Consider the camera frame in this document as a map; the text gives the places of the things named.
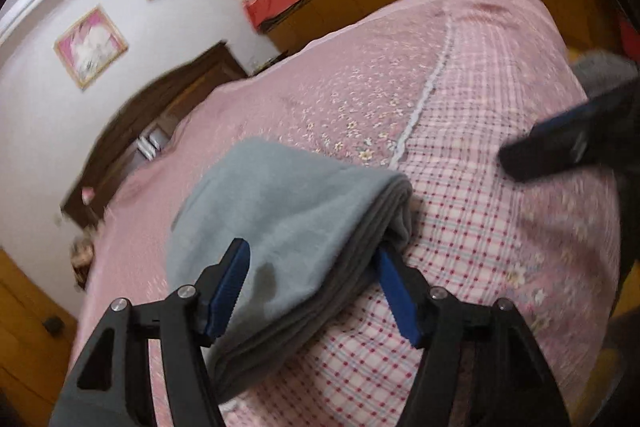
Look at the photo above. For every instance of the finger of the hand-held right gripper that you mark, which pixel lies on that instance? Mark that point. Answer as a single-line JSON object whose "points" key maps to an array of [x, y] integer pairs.
{"points": [[550, 147]]}

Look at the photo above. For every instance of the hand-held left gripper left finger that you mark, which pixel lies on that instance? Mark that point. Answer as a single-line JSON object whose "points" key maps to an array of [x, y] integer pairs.
{"points": [[227, 294]]}

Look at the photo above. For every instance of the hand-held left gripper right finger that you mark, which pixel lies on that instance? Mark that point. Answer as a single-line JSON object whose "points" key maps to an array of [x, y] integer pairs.
{"points": [[400, 307]]}

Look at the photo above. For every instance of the grey pants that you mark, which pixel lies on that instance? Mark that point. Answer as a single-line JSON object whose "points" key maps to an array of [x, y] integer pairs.
{"points": [[280, 217]]}

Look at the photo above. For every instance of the pink floral bedspread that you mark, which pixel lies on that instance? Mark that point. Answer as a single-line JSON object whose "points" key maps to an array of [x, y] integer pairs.
{"points": [[475, 217]]}

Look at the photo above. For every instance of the brown patterned cloth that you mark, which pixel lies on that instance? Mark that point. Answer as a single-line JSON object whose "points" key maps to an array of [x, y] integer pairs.
{"points": [[82, 257]]}

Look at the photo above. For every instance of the small pink item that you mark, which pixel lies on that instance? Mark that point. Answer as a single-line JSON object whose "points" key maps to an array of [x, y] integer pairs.
{"points": [[88, 194]]}

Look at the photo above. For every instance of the small black wardrobe knob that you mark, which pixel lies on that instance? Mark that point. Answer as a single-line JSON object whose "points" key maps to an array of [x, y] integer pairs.
{"points": [[53, 325]]}

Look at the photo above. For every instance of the dark wooden headboard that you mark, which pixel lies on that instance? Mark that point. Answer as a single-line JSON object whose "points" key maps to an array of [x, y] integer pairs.
{"points": [[150, 122]]}

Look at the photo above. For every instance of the wooden wardrobe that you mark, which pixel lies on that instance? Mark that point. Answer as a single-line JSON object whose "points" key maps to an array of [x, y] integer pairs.
{"points": [[25, 322]]}

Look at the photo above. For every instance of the framed wall picture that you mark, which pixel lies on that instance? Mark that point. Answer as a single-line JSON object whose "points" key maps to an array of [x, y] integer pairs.
{"points": [[90, 47]]}

